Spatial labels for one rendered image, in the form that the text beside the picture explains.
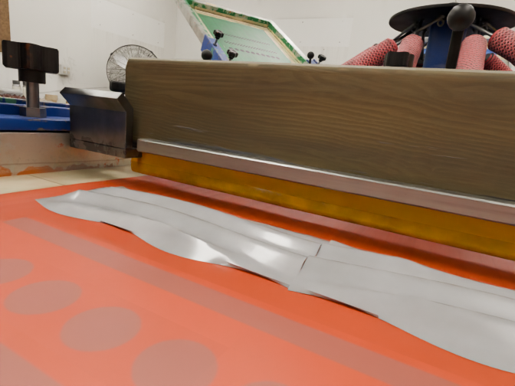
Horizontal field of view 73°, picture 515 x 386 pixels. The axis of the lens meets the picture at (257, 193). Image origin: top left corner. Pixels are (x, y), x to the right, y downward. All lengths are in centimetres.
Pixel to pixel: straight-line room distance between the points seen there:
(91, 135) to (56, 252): 18
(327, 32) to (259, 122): 448
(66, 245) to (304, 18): 474
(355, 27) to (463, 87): 442
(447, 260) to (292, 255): 10
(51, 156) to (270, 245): 24
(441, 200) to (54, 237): 20
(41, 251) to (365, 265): 15
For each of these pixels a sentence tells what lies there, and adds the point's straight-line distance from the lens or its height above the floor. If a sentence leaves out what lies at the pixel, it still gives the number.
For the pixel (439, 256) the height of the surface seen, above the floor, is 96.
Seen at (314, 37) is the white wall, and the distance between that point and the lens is 475.
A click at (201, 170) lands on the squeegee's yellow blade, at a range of 29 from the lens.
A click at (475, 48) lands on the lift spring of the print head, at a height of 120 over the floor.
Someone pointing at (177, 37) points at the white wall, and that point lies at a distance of 587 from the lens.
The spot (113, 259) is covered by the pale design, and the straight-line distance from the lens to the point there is 17.
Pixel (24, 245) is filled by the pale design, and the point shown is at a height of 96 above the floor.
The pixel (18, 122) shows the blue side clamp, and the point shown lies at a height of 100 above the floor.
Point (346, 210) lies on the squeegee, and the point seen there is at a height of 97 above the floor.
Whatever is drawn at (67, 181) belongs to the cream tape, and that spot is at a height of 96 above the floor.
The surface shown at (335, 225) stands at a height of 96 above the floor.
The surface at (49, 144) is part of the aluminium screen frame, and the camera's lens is 35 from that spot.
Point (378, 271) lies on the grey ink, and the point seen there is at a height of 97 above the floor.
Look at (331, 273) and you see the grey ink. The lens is 16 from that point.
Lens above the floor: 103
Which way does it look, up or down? 13 degrees down
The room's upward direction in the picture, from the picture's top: 6 degrees clockwise
